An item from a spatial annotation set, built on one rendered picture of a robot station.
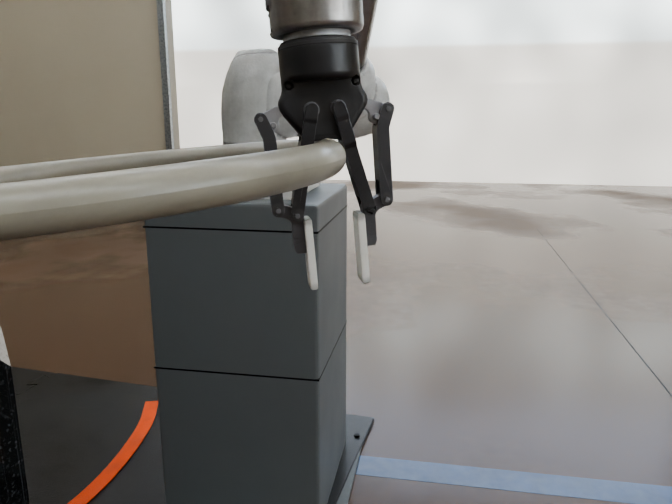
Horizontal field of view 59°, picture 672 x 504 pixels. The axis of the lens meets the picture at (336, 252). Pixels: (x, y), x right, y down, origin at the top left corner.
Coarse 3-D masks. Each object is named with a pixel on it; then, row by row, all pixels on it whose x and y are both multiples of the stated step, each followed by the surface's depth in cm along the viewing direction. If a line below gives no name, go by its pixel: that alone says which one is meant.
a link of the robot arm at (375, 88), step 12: (372, 0) 117; (372, 12) 120; (372, 24) 123; (360, 36) 123; (360, 48) 126; (360, 60) 129; (360, 72) 132; (372, 72) 134; (372, 84) 135; (384, 84) 141; (372, 96) 136; (384, 96) 139; (360, 120) 139; (360, 132) 142
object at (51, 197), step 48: (240, 144) 71; (288, 144) 64; (336, 144) 49; (0, 192) 30; (48, 192) 31; (96, 192) 31; (144, 192) 32; (192, 192) 34; (240, 192) 36; (0, 240) 31
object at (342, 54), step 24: (288, 48) 52; (312, 48) 51; (336, 48) 52; (288, 72) 53; (312, 72) 52; (336, 72) 52; (288, 96) 54; (312, 96) 55; (336, 96) 55; (360, 96) 55; (288, 120) 55
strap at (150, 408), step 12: (144, 408) 198; (156, 408) 198; (144, 420) 191; (144, 432) 183; (132, 444) 177; (120, 456) 171; (108, 468) 165; (120, 468) 165; (96, 480) 159; (108, 480) 159; (84, 492) 154; (96, 492) 154
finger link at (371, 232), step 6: (378, 198) 58; (360, 204) 59; (378, 204) 58; (360, 210) 59; (366, 216) 58; (372, 216) 58; (366, 222) 58; (372, 222) 58; (366, 228) 58; (372, 228) 58; (372, 234) 58; (372, 240) 58
